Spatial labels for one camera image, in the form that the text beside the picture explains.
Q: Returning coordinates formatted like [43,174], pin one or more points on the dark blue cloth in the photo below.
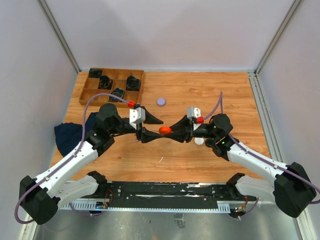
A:
[67,137]

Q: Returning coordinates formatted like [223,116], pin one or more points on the orange earbud charging case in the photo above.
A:
[165,130]

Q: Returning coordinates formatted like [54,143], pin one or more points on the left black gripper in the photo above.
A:
[145,135]

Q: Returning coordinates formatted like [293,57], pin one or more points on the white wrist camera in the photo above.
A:
[193,113]
[136,117]

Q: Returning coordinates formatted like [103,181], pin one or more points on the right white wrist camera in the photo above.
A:
[193,113]

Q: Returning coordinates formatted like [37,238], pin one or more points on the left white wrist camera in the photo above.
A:
[136,117]

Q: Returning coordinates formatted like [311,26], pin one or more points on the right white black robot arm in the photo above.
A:
[288,186]

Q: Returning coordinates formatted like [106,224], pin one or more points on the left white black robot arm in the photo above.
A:
[42,196]

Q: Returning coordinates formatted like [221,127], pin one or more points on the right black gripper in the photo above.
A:
[185,127]

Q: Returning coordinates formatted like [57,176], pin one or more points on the purple earbud charging case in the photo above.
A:
[161,102]

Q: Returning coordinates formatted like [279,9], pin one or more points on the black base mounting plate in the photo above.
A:
[168,195]

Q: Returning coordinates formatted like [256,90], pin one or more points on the wooden compartment tray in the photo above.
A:
[120,86]

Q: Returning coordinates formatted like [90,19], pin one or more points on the white earbud charging case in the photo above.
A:
[199,141]

